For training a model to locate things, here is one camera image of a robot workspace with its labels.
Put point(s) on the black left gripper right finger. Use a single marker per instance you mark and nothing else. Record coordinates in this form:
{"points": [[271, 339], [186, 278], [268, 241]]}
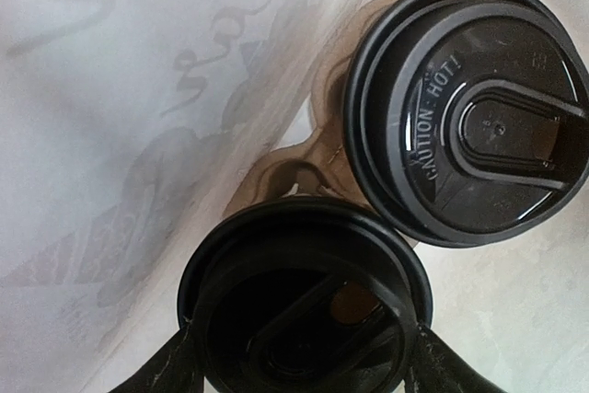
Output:
{"points": [[435, 368]]}

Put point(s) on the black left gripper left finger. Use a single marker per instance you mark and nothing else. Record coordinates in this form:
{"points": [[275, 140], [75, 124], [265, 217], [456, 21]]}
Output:
{"points": [[173, 369]]}

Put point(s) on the black cup lid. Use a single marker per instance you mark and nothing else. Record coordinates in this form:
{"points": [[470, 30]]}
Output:
{"points": [[466, 121], [304, 294]]}

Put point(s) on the brown cardboard cup carrier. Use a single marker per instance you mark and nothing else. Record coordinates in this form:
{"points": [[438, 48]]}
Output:
{"points": [[318, 165]]}

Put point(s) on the white paper bag pink handles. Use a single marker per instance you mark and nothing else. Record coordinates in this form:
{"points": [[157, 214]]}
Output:
{"points": [[126, 127]]}

